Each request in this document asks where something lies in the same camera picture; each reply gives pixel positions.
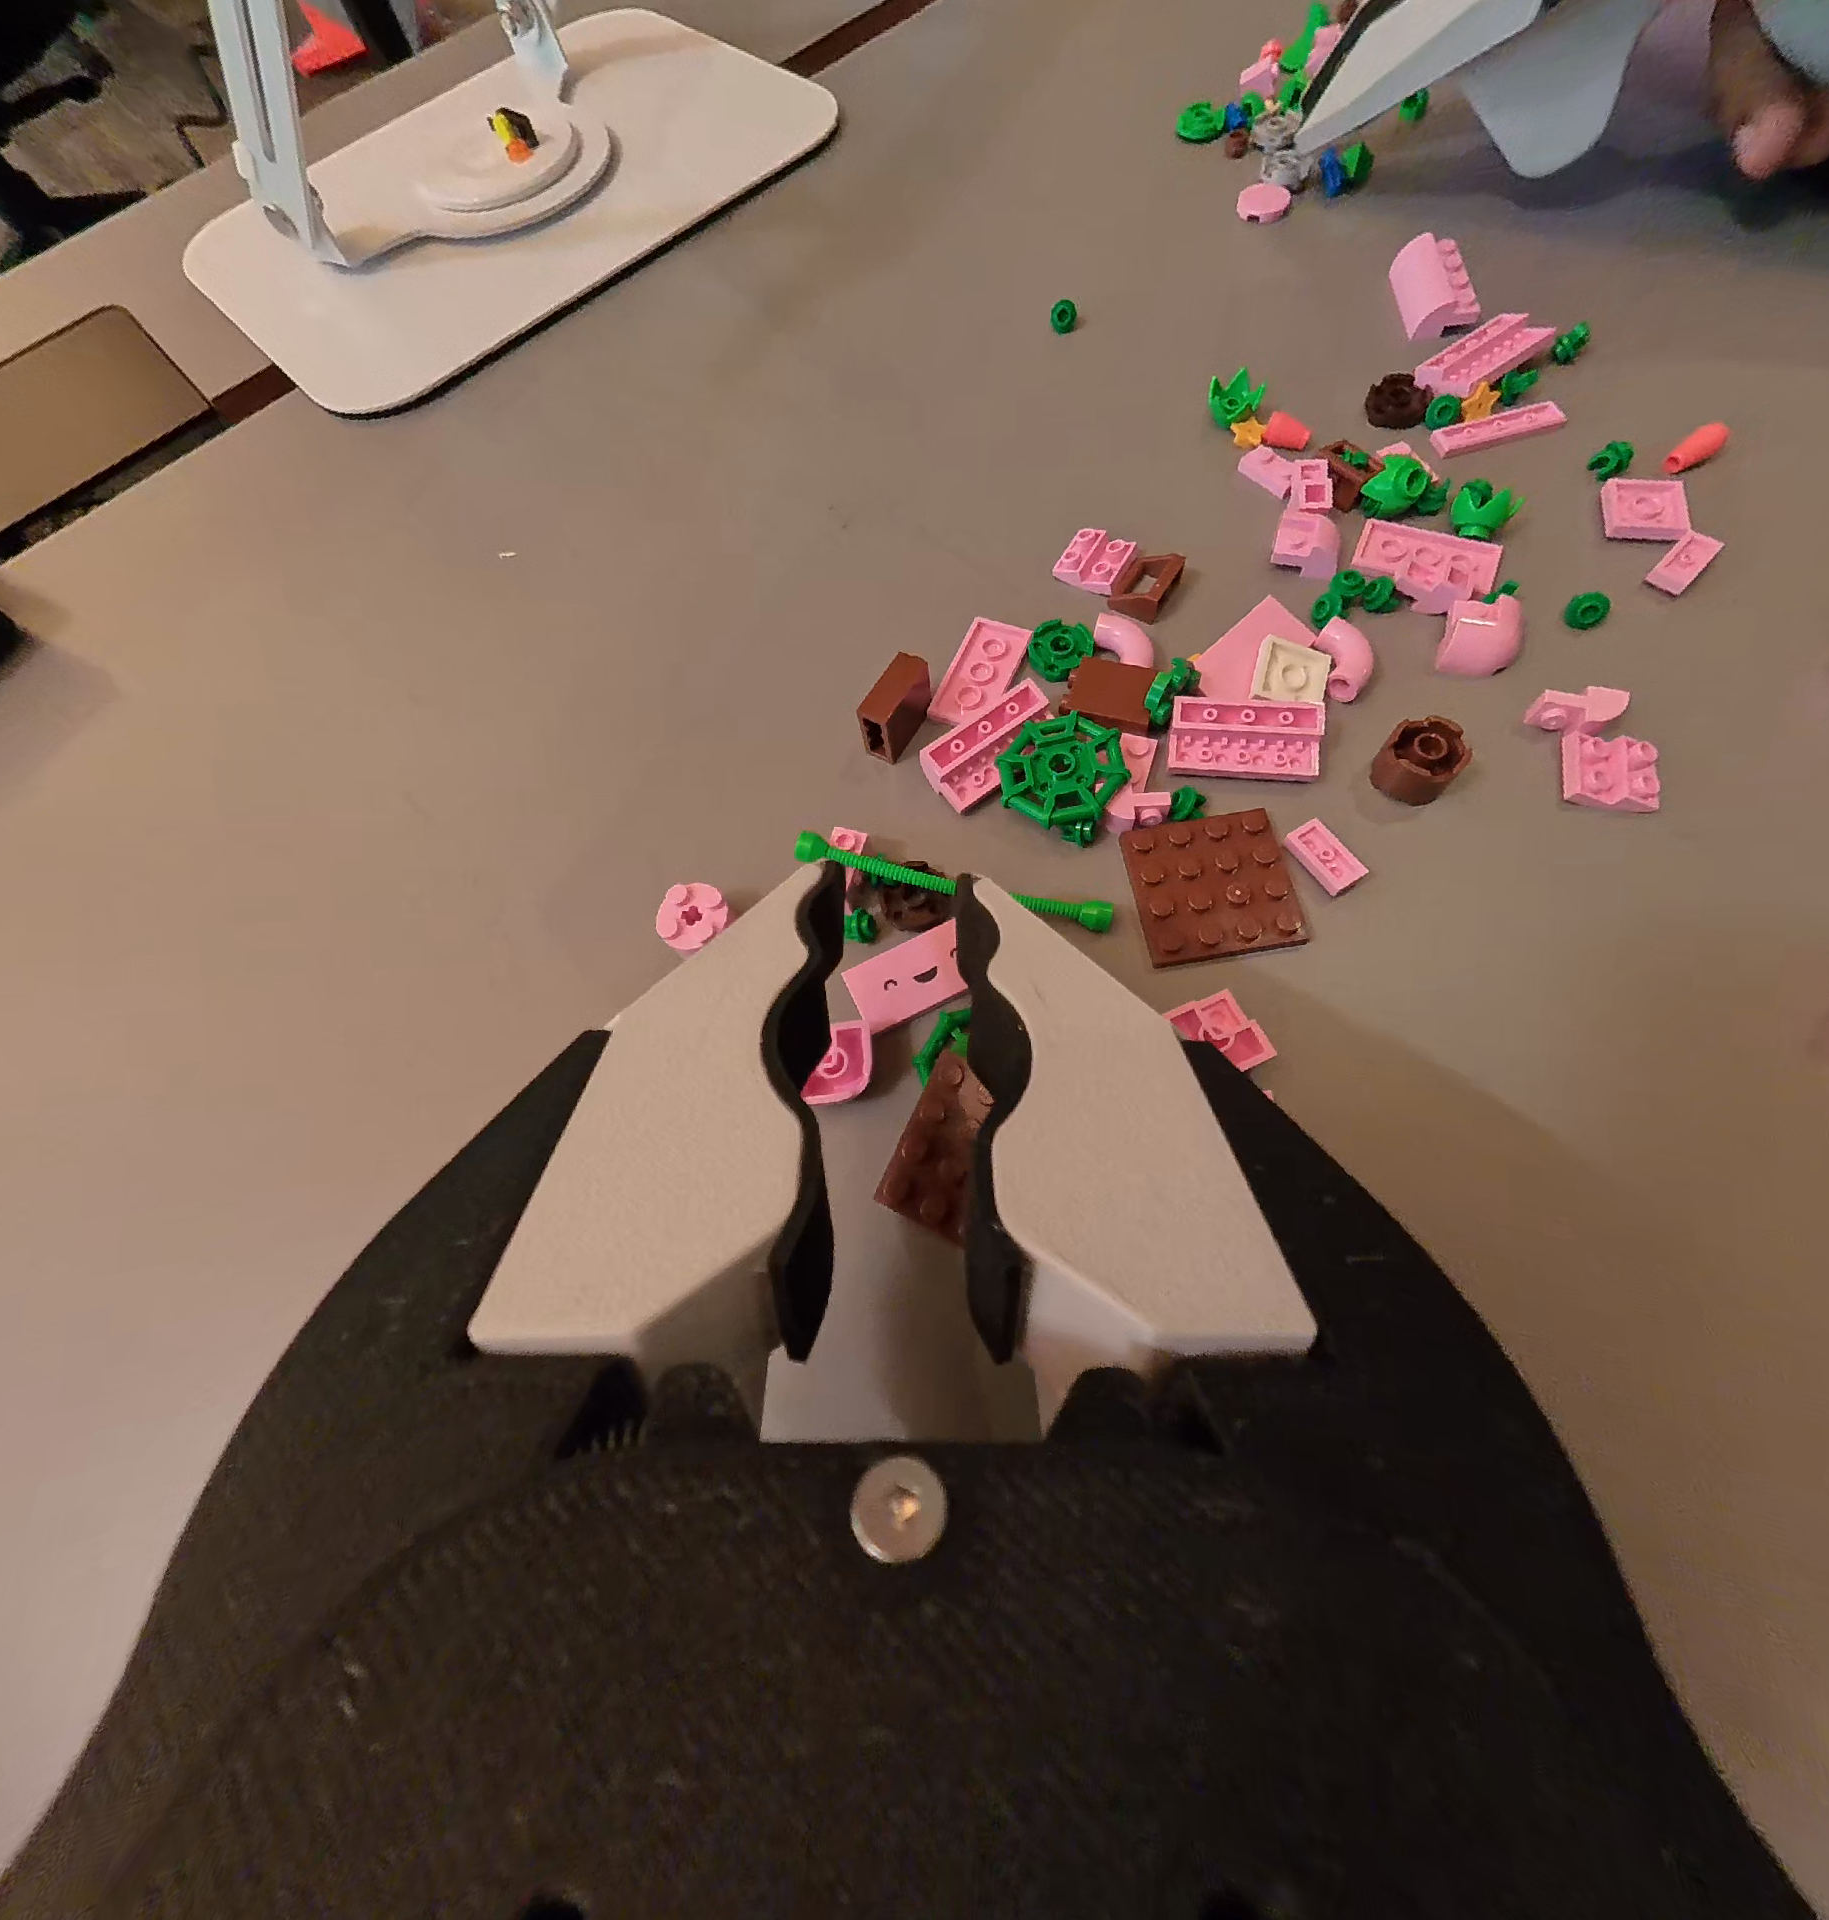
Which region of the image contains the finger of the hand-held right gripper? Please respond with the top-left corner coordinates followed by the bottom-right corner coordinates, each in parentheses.
top-left (1459, 0), bottom-right (1677, 182)
top-left (1290, 0), bottom-right (1541, 153)

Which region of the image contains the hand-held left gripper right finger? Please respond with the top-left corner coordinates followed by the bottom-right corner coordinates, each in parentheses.
top-left (950, 869), bottom-right (1317, 1385)

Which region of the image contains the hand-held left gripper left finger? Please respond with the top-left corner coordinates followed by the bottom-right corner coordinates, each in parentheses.
top-left (468, 861), bottom-right (849, 1370)

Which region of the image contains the heap of mixed tiny pieces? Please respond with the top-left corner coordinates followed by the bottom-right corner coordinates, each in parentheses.
top-left (1175, 0), bottom-right (1432, 230)

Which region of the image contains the person's right hand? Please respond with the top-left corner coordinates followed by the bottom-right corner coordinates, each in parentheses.
top-left (1700, 0), bottom-right (1829, 182)

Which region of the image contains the brown studded plate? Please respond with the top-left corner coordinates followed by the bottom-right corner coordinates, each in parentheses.
top-left (873, 1051), bottom-right (997, 1247)
top-left (1118, 809), bottom-right (1313, 973)

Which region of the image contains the green ribbed rod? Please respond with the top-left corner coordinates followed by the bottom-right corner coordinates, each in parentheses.
top-left (794, 832), bottom-right (1118, 935)

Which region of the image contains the pile of small toy bricks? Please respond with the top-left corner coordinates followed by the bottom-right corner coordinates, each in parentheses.
top-left (794, 231), bottom-right (1829, 1247)

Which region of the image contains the brown round brick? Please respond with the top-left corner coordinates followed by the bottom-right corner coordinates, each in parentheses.
top-left (1371, 715), bottom-right (1474, 803)

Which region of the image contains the brown square brick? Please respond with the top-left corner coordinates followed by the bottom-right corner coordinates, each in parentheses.
top-left (854, 649), bottom-right (934, 768)

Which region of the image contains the white board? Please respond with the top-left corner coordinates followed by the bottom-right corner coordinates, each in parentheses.
top-left (181, 0), bottom-right (841, 421)

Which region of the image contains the grey desk hatch lid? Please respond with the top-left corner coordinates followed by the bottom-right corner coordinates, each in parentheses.
top-left (0, 306), bottom-right (221, 553)

